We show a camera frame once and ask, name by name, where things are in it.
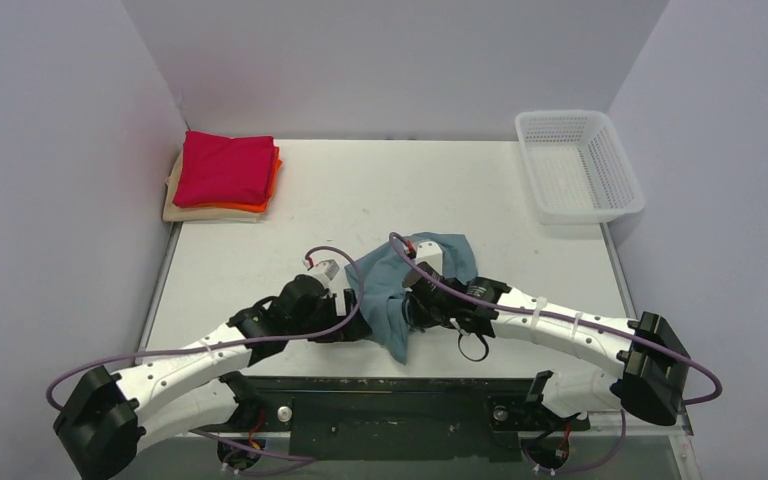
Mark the blue-grey t shirt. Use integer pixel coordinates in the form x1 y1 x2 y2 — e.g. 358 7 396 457
344 232 478 364

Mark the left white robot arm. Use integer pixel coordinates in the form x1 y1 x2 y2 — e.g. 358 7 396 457
53 274 364 479

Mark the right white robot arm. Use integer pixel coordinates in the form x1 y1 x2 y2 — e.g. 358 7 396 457
402 262 689 429

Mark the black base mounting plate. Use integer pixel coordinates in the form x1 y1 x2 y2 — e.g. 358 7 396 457
125 370 657 465

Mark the folded orange t shirt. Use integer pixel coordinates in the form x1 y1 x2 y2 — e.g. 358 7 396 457
207 147 283 214

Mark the folded beige t shirt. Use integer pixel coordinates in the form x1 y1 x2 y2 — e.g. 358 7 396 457
162 153 261 223

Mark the folded magenta t shirt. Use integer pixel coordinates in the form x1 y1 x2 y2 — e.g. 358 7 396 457
173 130 277 208

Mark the white plastic basket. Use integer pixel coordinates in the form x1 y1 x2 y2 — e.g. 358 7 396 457
514 110 645 225

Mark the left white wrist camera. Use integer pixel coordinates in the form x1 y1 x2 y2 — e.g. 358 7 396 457
304 259 341 289

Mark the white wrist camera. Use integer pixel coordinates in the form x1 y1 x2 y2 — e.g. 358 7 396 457
407 239 444 274
304 259 341 289

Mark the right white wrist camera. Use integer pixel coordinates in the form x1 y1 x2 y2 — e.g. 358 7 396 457
407 239 444 274

